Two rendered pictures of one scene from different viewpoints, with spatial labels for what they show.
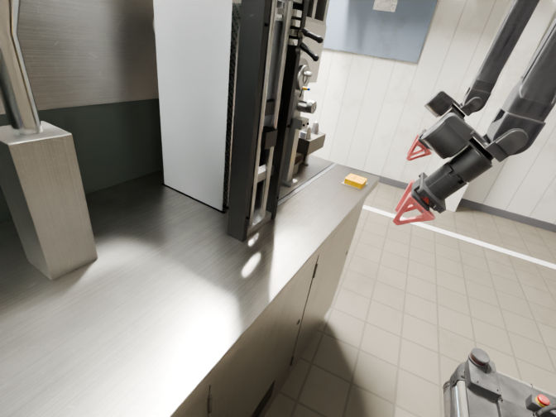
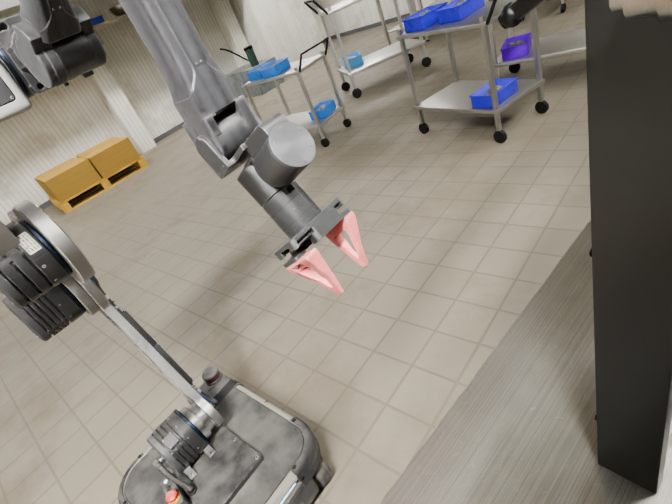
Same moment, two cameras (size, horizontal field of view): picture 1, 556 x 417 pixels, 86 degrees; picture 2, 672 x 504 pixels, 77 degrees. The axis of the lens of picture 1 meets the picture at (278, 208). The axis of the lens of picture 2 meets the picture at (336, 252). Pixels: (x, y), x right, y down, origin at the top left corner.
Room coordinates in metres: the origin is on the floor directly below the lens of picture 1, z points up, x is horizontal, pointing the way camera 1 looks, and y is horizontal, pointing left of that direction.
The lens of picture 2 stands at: (1.00, -0.02, 1.38)
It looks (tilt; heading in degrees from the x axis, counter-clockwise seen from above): 32 degrees down; 213
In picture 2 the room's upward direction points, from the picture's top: 24 degrees counter-clockwise
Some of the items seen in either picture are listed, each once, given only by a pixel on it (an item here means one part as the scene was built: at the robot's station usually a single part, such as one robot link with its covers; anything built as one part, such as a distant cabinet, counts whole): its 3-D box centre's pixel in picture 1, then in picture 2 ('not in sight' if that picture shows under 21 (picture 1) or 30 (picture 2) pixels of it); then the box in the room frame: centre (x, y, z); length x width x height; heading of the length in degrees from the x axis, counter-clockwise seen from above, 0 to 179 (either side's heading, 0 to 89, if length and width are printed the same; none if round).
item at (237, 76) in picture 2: not in sight; (243, 68); (-6.33, -4.93, 0.48); 1.00 x 0.80 x 0.96; 70
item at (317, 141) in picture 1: (275, 131); not in sight; (1.28, 0.06, 1.00); 0.40 x 0.16 x 0.06; 63
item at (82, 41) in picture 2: not in sight; (63, 52); (0.43, -0.72, 1.43); 0.10 x 0.05 x 0.09; 70
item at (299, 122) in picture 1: (294, 142); not in sight; (1.00, -0.02, 1.05); 0.06 x 0.05 x 0.31; 63
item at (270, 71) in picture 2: not in sight; (297, 99); (-2.97, -2.23, 0.45); 0.96 x 0.55 x 0.89; 71
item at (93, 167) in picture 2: not in sight; (91, 172); (-3.12, -6.07, 0.25); 1.41 x 1.03 x 0.49; 160
